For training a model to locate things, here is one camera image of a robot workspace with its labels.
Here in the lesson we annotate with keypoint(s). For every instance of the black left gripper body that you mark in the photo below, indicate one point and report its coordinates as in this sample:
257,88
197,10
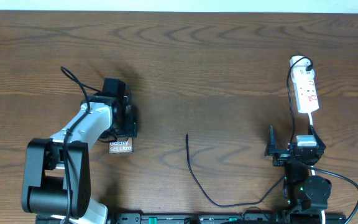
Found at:
128,127

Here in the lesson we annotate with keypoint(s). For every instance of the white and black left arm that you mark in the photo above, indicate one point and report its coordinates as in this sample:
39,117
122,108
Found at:
57,180

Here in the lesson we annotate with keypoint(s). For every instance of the Galaxy S25 Ultra smartphone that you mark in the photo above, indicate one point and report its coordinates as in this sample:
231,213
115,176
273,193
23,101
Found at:
121,146

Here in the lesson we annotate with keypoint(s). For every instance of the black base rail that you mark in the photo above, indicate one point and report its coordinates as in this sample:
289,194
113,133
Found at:
249,217

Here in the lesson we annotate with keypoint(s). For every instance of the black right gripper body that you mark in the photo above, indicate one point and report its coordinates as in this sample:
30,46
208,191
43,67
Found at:
282,156

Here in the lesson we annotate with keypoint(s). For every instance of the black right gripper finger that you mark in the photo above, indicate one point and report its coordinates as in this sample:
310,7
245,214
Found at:
271,147
320,143

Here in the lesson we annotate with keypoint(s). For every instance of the white power strip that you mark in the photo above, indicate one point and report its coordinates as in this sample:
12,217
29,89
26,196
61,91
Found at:
302,75

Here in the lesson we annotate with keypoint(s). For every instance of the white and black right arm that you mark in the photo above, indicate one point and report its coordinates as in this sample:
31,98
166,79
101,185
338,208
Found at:
307,194

